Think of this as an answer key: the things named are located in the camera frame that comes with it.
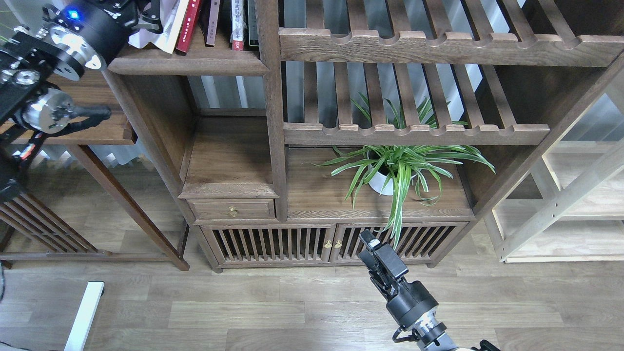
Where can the red paperback book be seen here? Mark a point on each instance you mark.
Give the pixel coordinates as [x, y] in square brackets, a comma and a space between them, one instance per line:
[187, 27]

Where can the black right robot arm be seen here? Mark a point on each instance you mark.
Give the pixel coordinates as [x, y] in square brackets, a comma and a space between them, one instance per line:
[429, 334]

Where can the dark slatted wooden rack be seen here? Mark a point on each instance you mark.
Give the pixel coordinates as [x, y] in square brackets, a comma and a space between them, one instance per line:
[34, 220]

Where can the dark upright book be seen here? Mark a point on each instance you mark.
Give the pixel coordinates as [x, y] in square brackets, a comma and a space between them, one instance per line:
[252, 25]

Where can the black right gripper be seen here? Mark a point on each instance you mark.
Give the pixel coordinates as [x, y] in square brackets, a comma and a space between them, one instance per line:
[406, 302]

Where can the white plant pot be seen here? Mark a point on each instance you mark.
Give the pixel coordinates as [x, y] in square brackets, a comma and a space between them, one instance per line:
[381, 182]

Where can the white lavender paperback book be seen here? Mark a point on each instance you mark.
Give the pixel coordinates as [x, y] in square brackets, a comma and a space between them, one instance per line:
[144, 37]

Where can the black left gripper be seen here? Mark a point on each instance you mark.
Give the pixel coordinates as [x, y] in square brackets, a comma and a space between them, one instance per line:
[91, 33]

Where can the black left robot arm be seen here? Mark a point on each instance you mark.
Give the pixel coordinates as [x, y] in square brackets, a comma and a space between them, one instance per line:
[31, 102]

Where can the dark wooden bookshelf cabinet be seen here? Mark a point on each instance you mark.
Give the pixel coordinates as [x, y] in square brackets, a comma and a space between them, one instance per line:
[246, 128]

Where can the yellow-green cover book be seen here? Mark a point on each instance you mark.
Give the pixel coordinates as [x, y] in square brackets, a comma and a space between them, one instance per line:
[173, 13]

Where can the white red upright book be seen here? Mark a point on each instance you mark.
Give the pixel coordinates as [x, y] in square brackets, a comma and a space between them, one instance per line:
[238, 25]

